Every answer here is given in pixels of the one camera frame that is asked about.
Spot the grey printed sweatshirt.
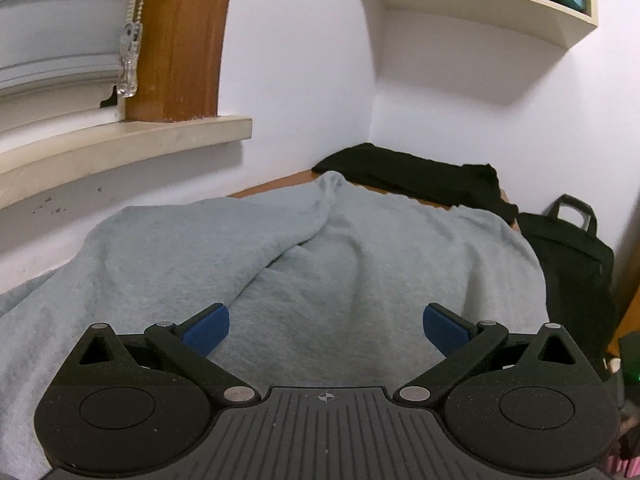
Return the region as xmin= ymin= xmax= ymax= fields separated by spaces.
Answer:
xmin=0 ymin=171 xmax=551 ymax=467

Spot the wooden window frame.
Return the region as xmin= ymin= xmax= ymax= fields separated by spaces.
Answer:
xmin=125 ymin=0 xmax=237 ymax=124

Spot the beige window sill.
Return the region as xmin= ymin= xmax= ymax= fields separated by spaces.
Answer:
xmin=0 ymin=116 xmax=253 ymax=209

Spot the clear plastic chain clip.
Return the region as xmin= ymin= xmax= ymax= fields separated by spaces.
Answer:
xmin=116 ymin=22 xmax=144 ymax=99

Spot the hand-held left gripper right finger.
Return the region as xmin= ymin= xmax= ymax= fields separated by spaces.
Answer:
xmin=392 ymin=303 xmax=576 ymax=408

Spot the cream wall shelf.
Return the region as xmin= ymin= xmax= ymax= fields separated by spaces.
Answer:
xmin=352 ymin=0 xmax=599 ymax=51

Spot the pink cloth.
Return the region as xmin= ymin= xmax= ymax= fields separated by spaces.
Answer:
xmin=607 ymin=435 xmax=640 ymax=476

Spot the black folded garment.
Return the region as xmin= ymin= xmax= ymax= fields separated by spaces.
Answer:
xmin=312 ymin=142 xmax=520 ymax=226

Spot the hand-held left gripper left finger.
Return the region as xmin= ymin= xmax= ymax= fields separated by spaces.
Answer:
xmin=75 ymin=303 xmax=262 ymax=408

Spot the grey window blind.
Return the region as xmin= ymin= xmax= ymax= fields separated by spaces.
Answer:
xmin=0 ymin=0 xmax=142 ymax=107

